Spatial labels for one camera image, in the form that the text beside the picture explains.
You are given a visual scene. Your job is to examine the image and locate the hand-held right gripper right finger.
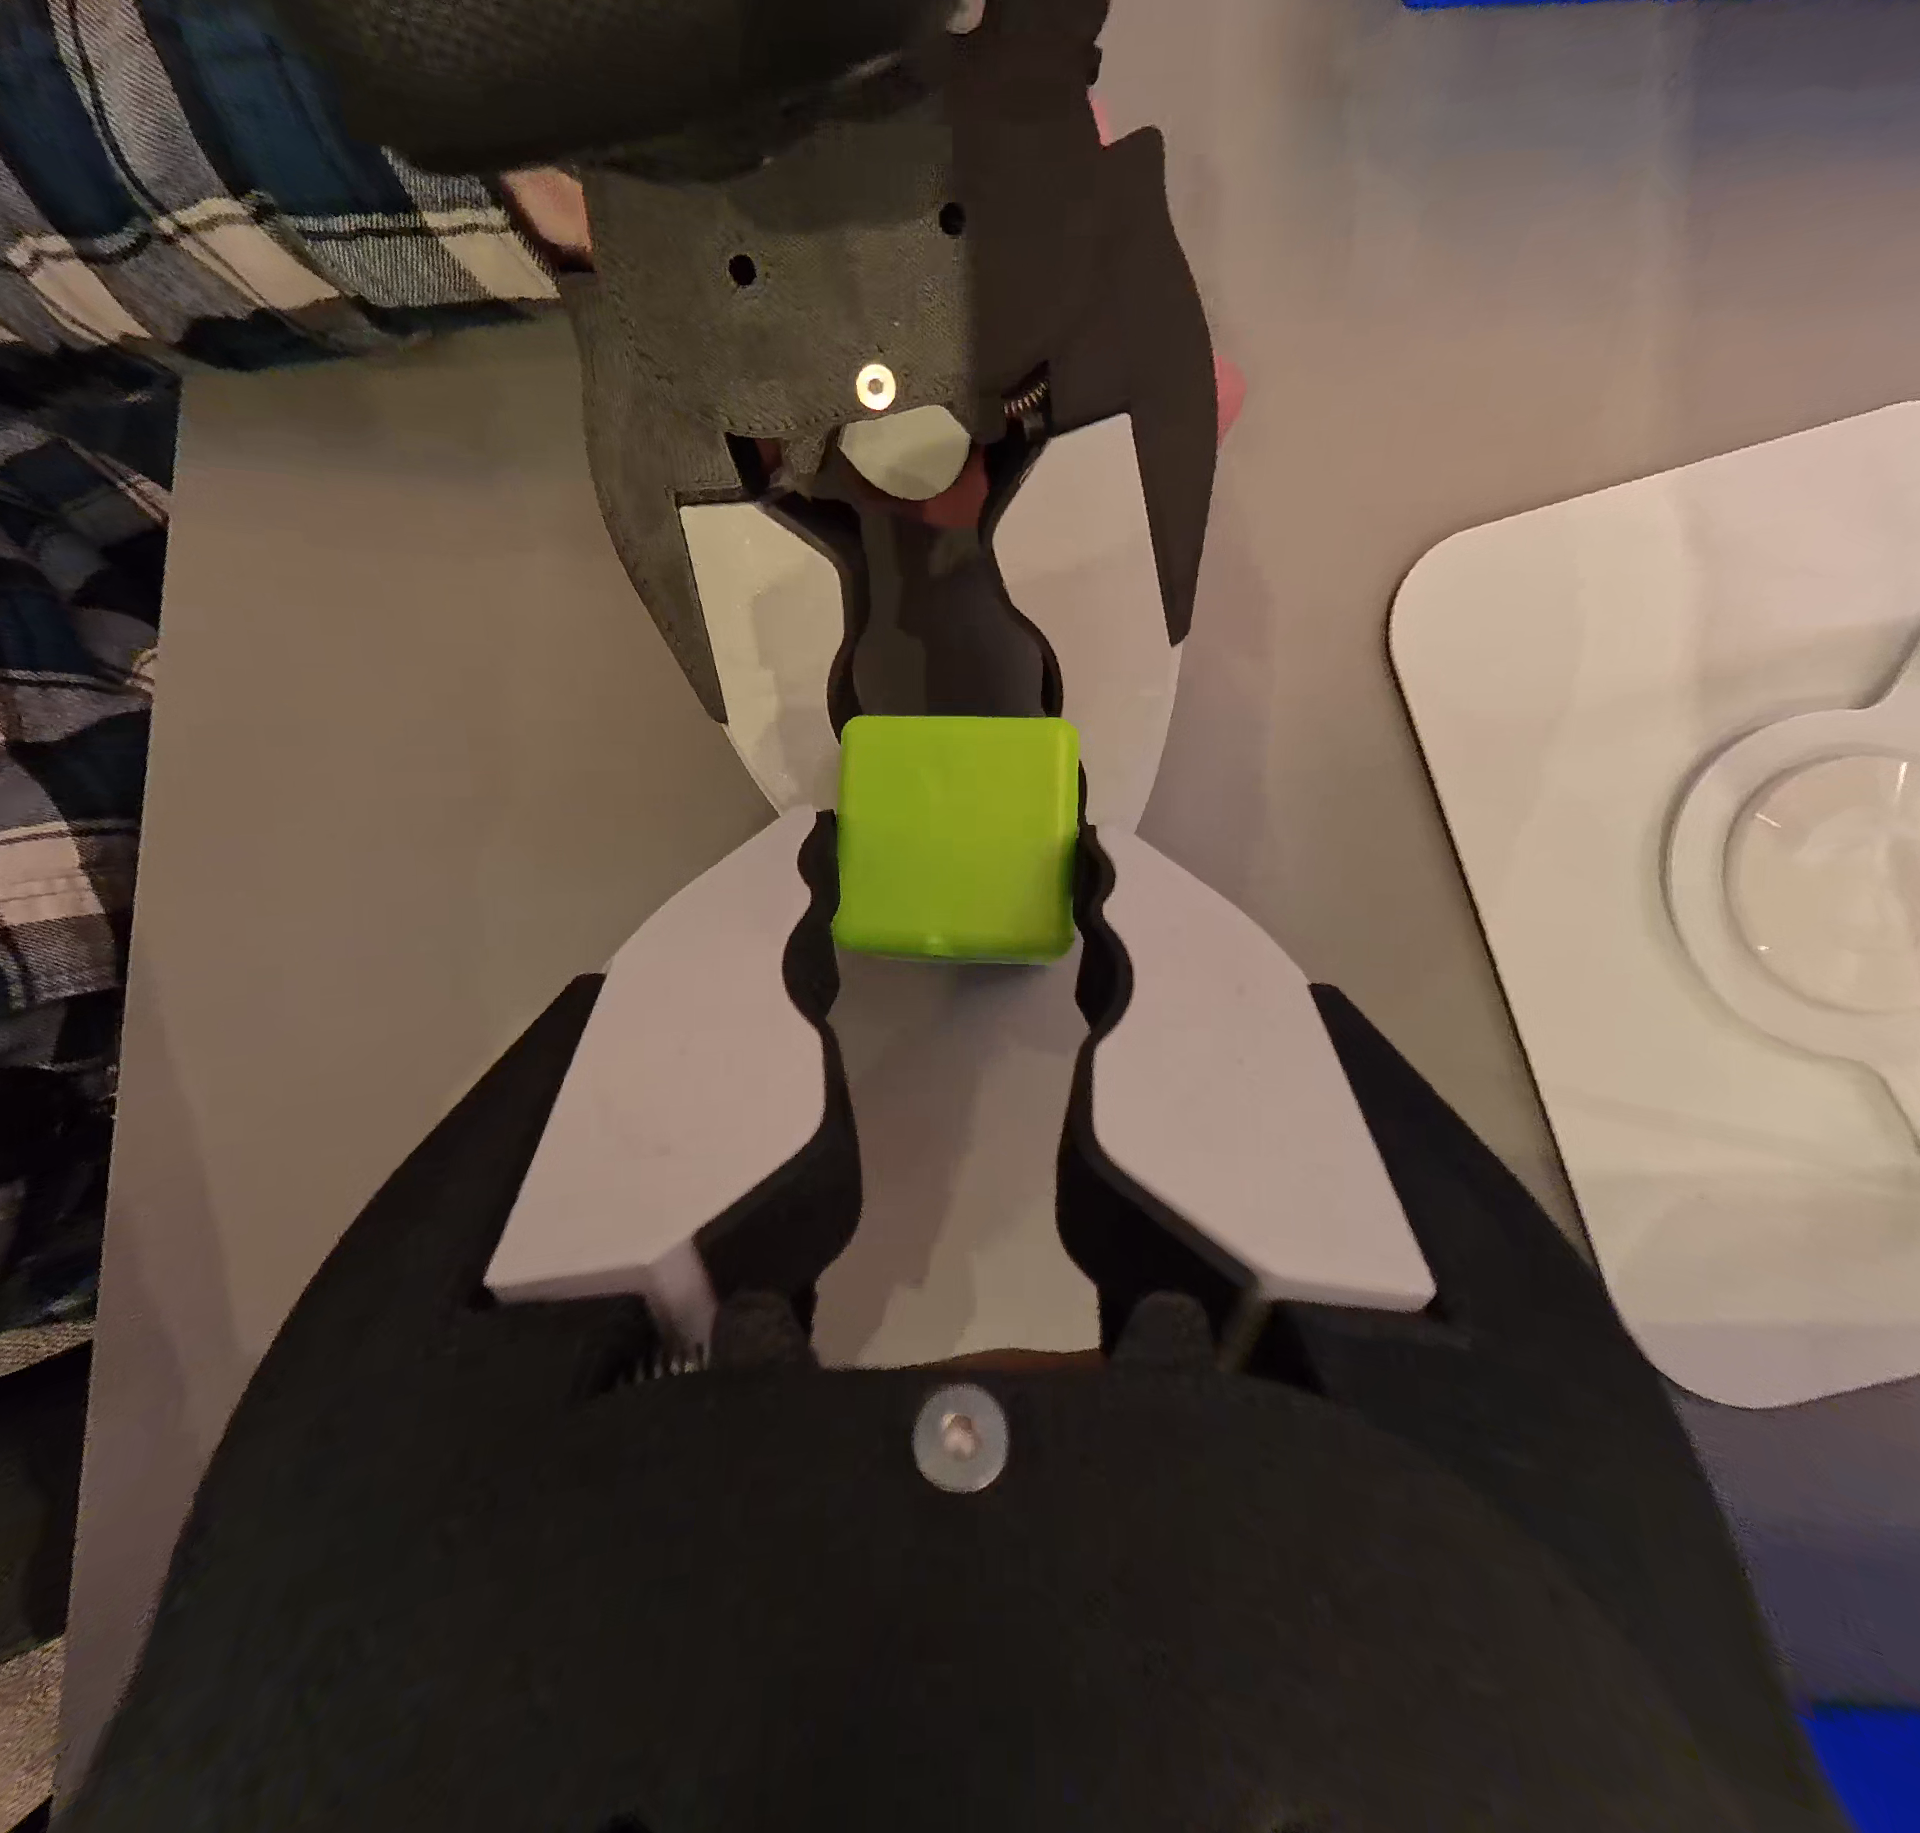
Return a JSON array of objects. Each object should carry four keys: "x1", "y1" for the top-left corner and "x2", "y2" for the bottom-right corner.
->
[{"x1": 1058, "y1": 817, "x2": 1438, "y2": 1358}]

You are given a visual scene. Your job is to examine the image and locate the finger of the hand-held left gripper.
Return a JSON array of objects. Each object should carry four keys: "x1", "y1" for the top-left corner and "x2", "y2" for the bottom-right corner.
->
[
  {"x1": 676, "y1": 495, "x2": 878, "y2": 819},
  {"x1": 982, "y1": 413, "x2": 1183, "y2": 835}
]

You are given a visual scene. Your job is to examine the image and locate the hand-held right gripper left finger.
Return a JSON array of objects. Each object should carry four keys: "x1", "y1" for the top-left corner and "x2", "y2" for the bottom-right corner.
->
[{"x1": 485, "y1": 811, "x2": 864, "y2": 1366}]

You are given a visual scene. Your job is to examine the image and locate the green cube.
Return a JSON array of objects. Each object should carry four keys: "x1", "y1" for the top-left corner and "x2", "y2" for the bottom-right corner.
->
[{"x1": 831, "y1": 716, "x2": 1084, "y2": 965}]

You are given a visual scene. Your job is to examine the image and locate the person's left forearm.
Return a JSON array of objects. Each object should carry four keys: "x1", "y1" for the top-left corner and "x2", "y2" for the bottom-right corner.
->
[{"x1": 0, "y1": 0, "x2": 564, "y2": 366}]

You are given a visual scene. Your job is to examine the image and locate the grey desk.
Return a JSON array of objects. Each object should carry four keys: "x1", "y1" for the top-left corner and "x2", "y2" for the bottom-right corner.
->
[{"x1": 60, "y1": 0, "x2": 1920, "y2": 1833}]

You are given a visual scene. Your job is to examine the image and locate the person's left hand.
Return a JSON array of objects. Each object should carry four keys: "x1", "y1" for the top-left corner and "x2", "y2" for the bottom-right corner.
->
[{"x1": 500, "y1": 166, "x2": 598, "y2": 270}]

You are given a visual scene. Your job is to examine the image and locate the white stand with wooden board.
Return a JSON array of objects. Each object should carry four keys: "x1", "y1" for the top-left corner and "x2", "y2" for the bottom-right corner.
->
[{"x1": 1387, "y1": 401, "x2": 1920, "y2": 1415}]

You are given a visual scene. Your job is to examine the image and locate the person's plaid shirt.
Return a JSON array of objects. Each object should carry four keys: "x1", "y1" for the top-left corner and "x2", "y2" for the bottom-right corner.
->
[{"x1": 0, "y1": 341, "x2": 182, "y2": 1332}]

